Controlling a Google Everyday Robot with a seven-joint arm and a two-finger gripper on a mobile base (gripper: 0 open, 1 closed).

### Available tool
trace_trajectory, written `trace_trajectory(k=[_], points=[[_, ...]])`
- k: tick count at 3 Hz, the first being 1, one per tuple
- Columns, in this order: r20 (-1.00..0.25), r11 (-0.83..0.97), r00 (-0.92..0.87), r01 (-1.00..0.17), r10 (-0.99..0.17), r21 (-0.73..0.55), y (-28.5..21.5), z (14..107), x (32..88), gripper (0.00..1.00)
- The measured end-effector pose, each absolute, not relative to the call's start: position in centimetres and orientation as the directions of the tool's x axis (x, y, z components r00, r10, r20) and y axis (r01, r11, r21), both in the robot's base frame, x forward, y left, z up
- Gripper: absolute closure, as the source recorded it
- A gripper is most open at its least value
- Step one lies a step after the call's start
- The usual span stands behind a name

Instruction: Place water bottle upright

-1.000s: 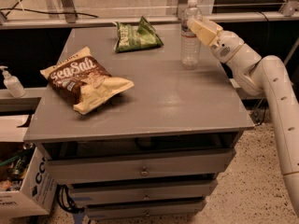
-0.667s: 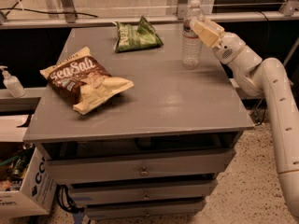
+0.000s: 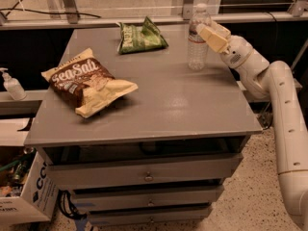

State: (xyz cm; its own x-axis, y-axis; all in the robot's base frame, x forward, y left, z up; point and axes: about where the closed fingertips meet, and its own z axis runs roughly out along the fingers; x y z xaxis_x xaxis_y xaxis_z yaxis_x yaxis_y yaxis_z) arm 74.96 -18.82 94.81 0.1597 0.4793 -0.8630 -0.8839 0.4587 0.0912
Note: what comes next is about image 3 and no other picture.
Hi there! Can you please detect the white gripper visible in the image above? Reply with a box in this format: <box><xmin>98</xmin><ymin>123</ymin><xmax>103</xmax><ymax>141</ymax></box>
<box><xmin>196</xmin><ymin>21</ymin><xmax>262</xmax><ymax>69</ymax></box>

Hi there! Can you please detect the clear plastic water bottle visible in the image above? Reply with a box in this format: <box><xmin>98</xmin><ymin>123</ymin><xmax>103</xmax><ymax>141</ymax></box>
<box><xmin>188</xmin><ymin>3</ymin><xmax>211</xmax><ymax>70</ymax></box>

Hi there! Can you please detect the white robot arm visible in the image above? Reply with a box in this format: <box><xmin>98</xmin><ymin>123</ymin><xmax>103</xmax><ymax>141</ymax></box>
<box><xmin>196</xmin><ymin>21</ymin><xmax>308</xmax><ymax>231</ymax></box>

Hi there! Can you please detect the white pump bottle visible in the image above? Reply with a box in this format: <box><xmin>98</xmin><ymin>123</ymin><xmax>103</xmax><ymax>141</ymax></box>
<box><xmin>0</xmin><ymin>67</ymin><xmax>26</xmax><ymax>100</ymax></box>

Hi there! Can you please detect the green chip bag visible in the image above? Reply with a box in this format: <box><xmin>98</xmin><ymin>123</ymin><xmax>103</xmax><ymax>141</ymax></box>
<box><xmin>117</xmin><ymin>16</ymin><xmax>168</xmax><ymax>55</ymax></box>

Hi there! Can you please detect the grey drawer cabinet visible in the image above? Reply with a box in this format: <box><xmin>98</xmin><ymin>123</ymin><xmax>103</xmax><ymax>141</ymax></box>
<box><xmin>26</xmin><ymin>25</ymin><xmax>261</xmax><ymax>226</ymax></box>

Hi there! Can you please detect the sea salt chip bag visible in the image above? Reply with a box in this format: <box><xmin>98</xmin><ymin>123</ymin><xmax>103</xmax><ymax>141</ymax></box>
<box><xmin>41</xmin><ymin>48</ymin><xmax>138</xmax><ymax>118</ymax></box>

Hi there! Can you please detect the white cardboard box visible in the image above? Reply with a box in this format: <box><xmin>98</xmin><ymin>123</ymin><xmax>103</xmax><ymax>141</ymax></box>
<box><xmin>0</xmin><ymin>118</ymin><xmax>58</xmax><ymax>225</ymax></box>

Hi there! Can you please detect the metal frame rail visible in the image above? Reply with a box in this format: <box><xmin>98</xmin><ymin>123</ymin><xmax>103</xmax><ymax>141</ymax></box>
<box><xmin>0</xmin><ymin>12</ymin><xmax>308</xmax><ymax>31</ymax></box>

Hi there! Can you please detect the black floor cable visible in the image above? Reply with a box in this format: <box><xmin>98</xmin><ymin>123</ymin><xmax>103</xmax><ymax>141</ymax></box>
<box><xmin>0</xmin><ymin>7</ymin><xmax>102</xmax><ymax>19</ymax></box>

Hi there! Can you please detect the black cable bundle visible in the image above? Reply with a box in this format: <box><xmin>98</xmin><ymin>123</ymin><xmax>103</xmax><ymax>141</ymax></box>
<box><xmin>57</xmin><ymin>190</ymin><xmax>89</xmax><ymax>221</ymax></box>

